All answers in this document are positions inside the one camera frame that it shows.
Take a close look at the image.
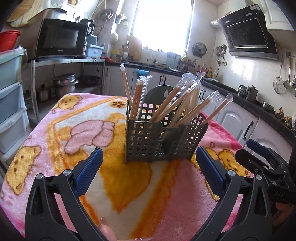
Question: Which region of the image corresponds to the steel pot under counter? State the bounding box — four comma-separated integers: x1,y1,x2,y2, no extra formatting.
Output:
52,73,79,98

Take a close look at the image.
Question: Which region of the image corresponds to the pink cartoon fleece blanket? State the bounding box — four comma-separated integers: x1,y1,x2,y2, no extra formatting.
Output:
0,92,254,241

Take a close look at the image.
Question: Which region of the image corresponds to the round wall fan vent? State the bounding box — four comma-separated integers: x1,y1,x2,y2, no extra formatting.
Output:
192,42,207,58

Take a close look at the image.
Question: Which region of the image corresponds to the steel kettle on counter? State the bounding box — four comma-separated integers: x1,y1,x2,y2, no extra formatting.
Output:
237,84,247,98

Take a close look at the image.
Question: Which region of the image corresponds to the person's left hand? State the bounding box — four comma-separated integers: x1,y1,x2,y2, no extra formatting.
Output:
98,217,117,241

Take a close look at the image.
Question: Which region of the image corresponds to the person's right hand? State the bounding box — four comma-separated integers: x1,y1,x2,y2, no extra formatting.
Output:
273,202,295,227

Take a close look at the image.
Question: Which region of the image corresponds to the hanging steel ladle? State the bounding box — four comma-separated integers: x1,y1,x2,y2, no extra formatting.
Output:
283,58,292,89

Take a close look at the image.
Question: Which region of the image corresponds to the red plastic basin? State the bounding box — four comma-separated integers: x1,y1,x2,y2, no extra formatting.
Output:
0,30,21,52

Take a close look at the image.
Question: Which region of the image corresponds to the wooden chopsticks pair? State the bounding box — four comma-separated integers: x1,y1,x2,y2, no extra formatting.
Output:
129,75,152,121

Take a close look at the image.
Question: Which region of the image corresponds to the blue plastic storage box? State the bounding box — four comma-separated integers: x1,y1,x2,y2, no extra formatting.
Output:
85,44,104,58

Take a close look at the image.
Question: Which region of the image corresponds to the black microwave oven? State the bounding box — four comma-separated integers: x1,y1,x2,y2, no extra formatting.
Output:
20,19,88,60

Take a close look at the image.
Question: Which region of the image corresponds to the hanging steel strainer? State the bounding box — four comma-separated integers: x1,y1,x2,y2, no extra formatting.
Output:
273,55,285,94

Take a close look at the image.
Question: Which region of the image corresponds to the white plastic drawer unit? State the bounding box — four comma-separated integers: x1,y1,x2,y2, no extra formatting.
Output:
1,46,32,163

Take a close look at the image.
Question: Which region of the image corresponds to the black range hood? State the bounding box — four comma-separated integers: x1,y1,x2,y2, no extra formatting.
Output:
217,4,278,60

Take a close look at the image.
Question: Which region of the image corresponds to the black plastic utensil basket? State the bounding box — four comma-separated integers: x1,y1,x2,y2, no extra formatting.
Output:
125,85,208,163

